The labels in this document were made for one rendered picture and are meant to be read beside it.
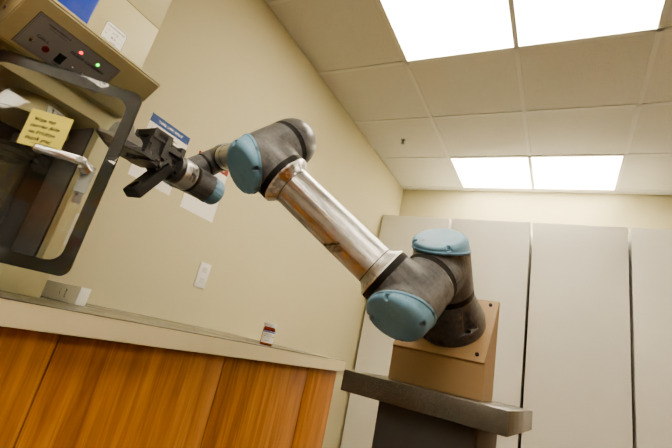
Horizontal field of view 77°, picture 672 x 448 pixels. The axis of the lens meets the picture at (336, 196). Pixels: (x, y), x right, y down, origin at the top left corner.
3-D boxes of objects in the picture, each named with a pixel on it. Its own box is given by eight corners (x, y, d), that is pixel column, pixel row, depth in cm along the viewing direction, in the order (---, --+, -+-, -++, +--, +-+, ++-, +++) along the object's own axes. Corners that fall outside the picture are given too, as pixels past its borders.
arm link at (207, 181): (199, 201, 119) (218, 210, 115) (170, 185, 110) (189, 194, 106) (213, 177, 121) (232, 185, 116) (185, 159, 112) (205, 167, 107)
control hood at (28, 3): (-17, 32, 85) (6, -6, 88) (119, 119, 111) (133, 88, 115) (13, 23, 79) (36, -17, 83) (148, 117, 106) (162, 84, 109)
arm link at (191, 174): (172, 189, 109) (195, 190, 105) (159, 182, 105) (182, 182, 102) (182, 163, 112) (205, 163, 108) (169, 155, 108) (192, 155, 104)
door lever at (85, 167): (38, 161, 81) (44, 149, 82) (90, 176, 84) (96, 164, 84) (28, 151, 77) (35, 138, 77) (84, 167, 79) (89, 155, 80)
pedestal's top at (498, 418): (531, 430, 94) (532, 410, 95) (507, 437, 69) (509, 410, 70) (398, 394, 111) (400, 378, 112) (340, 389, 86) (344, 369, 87)
